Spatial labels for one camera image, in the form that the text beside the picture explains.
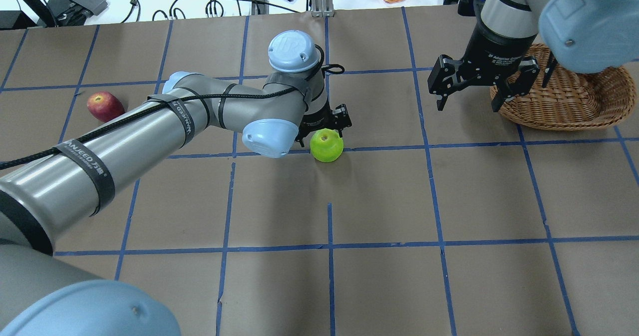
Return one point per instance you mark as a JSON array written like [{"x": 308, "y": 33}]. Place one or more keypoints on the woven wicker basket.
[{"x": 574, "y": 101}]

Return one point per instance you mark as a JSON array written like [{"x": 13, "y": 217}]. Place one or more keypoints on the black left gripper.
[{"x": 318, "y": 118}]

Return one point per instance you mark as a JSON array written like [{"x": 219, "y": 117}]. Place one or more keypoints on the green apple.
[{"x": 326, "y": 145}]

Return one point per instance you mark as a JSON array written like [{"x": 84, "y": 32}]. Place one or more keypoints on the black power adapter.
[{"x": 75, "y": 12}]

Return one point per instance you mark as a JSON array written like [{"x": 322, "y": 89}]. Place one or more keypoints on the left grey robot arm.
[{"x": 47, "y": 193}]

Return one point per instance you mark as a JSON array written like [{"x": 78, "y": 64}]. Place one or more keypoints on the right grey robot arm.
[{"x": 583, "y": 36}]

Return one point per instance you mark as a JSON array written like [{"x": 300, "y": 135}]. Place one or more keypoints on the red apple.
[{"x": 104, "y": 106}]

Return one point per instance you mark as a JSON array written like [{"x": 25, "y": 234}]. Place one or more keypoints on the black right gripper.
[{"x": 494, "y": 49}]

